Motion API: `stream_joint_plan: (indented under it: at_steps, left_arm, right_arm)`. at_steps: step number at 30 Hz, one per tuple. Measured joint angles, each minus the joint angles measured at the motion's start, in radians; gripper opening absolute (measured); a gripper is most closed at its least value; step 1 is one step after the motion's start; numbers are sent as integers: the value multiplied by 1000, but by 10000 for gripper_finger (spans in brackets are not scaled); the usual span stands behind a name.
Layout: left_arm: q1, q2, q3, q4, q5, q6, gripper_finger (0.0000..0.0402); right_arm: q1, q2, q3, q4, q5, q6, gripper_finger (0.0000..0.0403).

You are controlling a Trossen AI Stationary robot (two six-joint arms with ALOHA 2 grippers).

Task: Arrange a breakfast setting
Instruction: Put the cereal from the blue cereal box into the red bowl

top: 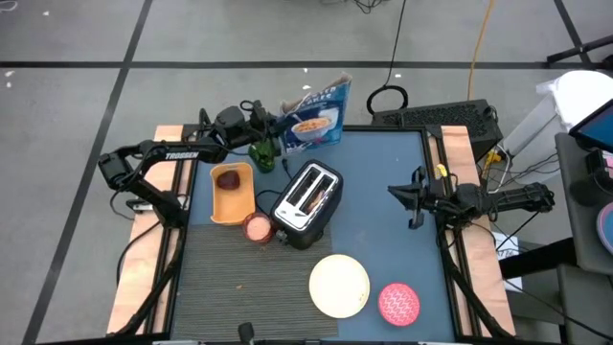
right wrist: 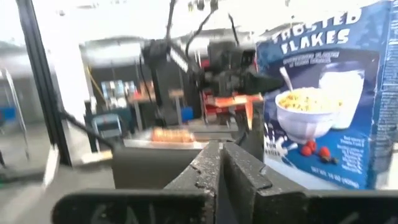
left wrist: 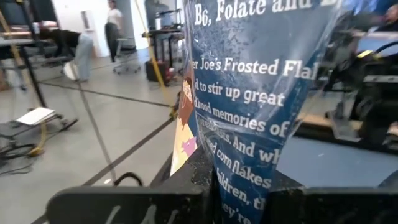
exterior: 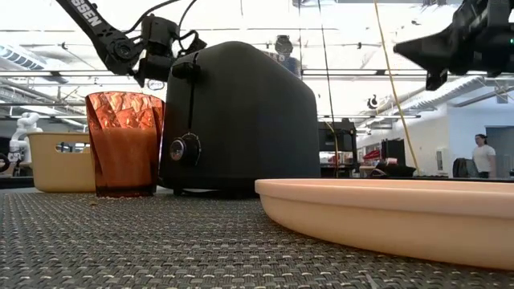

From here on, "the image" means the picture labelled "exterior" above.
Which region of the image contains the black two-slot toaster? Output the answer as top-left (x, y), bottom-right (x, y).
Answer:
top-left (159, 40), bottom-right (322, 198)

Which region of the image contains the beige round plate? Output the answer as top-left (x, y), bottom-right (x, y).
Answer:
top-left (255, 178), bottom-right (514, 271)

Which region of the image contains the grey woven placemat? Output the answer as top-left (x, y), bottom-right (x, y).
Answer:
top-left (0, 191), bottom-right (514, 289)

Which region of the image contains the black table frame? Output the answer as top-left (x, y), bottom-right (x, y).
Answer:
top-left (0, 174), bottom-right (514, 189)

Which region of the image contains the dark backpack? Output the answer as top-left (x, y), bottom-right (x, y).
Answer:
top-left (452, 157), bottom-right (479, 179)

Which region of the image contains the black equipment rack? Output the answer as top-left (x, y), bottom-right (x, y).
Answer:
top-left (318, 118), bottom-right (358, 178)

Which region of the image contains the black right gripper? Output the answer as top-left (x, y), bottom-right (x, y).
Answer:
top-left (393, 0), bottom-right (514, 92)

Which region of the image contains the black ceiling fixture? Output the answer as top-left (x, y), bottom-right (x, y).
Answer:
top-left (275, 35), bottom-right (295, 56)

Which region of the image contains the person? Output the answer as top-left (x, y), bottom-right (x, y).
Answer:
top-left (471, 133), bottom-right (497, 179)

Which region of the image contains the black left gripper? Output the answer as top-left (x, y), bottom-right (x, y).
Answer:
top-left (134, 14), bottom-right (208, 88)

